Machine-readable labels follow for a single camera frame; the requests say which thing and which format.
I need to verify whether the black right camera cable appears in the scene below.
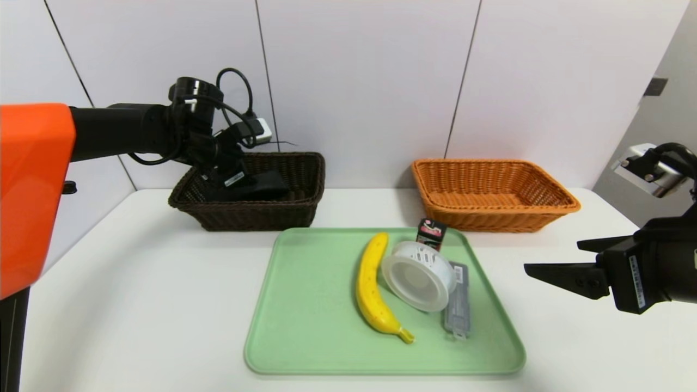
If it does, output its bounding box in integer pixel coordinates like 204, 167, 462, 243
651, 143, 697, 183

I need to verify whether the black left camera cable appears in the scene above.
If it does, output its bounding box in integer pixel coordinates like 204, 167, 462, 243
217, 68, 256, 148

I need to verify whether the light green plastic tray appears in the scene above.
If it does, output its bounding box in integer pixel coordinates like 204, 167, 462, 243
244, 228, 526, 375

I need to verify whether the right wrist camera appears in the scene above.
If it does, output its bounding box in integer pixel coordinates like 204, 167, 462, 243
611, 143, 688, 198

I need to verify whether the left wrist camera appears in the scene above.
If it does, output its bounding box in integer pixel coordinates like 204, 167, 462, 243
248, 119, 273, 145

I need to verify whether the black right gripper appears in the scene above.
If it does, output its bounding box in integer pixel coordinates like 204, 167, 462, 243
523, 216, 697, 315

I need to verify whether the dark brown wicker basket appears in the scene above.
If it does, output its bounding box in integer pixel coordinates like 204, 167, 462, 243
169, 152, 326, 231

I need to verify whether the black pouch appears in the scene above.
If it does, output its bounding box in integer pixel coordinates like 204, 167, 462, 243
207, 170, 290, 202

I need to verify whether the black camera cable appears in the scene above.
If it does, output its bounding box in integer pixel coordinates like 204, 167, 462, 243
217, 68, 256, 148
651, 143, 697, 183

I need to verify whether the small black red box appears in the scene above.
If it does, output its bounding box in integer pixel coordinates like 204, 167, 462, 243
415, 219, 447, 252

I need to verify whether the orange wicker basket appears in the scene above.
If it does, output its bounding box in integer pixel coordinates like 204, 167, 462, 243
411, 158, 581, 233

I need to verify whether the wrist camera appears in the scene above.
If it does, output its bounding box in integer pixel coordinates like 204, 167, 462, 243
611, 143, 688, 198
248, 119, 273, 145

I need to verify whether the clear plastic pen case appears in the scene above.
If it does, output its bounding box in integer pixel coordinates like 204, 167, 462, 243
443, 262, 472, 341

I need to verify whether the yellow banana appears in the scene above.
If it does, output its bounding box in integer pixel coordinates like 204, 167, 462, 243
356, 232, 415, 344

